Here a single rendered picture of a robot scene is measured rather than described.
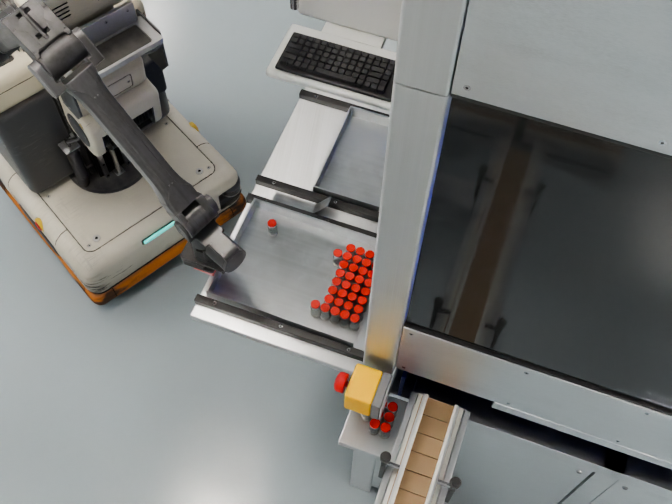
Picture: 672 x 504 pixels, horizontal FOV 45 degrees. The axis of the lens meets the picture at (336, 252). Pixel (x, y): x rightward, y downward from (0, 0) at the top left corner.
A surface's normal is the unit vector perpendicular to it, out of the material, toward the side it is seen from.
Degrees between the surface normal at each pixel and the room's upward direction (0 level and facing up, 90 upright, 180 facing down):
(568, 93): 90
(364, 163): 0
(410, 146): 90
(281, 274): 0
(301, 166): 0
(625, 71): 90
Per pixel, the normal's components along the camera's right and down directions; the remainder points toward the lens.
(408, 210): -0.35, 0.81
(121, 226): 0.01, -0.50
